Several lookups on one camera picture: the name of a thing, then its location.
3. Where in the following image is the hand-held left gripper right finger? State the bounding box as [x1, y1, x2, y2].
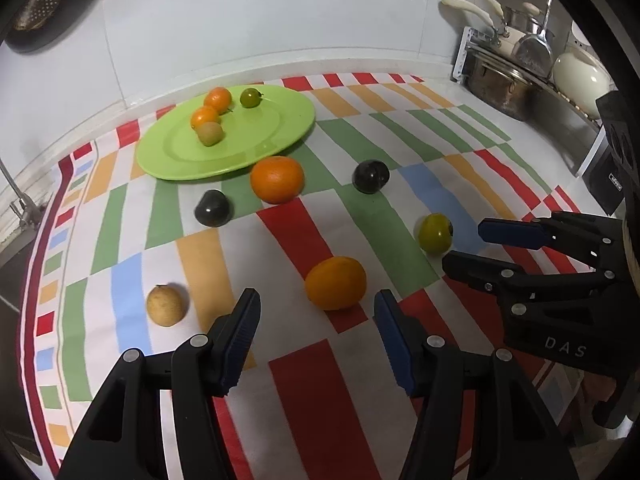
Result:
[374, 289, 581, 480]

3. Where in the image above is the brown kiwi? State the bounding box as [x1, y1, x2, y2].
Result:
[195, 121, 224, 147]

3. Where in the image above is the yellow-green persimmon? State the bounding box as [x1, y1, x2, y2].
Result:
[418, 213, 454, 254]

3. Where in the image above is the cream handled saucepan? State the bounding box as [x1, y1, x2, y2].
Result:
[440, 0, 544, 59]

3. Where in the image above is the steel pot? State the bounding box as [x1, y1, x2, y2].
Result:
[464, 52, 539, 122]

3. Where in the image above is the small tangerine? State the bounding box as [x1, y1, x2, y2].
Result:
[190, 106, 221, 130]
[204, 87, 233, 114]

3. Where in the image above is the dark plum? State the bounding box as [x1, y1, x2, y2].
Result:
[194, 189, 233, 228]
[352, 159, 390, 194]

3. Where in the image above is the tan round fruit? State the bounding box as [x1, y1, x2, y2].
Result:
[146, 284, 189, 327]

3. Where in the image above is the metal dish rack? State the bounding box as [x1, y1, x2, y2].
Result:
[452, 25, 608, 128]

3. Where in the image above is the black appliance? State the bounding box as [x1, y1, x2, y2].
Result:
[582, 132, 626, 216]

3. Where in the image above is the steel ladle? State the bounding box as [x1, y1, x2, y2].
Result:
[512, 0, 557, 77]

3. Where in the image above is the metal faucet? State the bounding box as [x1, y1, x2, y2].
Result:
[0, 159, 45, 235]

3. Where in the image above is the large round orange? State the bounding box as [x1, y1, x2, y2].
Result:
[250, 156, 305, 205]

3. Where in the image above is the green plate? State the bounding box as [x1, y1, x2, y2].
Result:
[136, 85, 317, 182]

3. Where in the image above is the oval orange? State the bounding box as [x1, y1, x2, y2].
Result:
[305, 256, 367, 311]

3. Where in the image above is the white ceramic pot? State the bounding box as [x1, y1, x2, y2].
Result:
[552, 45, 614, 107]

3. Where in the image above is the colourful checked tablecloth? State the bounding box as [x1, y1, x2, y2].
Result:
[17, 74, 601, 480]

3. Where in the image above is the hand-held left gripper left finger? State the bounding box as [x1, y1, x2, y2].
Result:
[60, 287, 261, 480]

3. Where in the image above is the dark frying pan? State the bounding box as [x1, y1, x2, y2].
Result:
[2, 0, 114, 54]

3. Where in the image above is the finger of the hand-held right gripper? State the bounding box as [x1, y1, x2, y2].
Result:
[477, 211, 624, 274]
[442, 251, 620, 317]

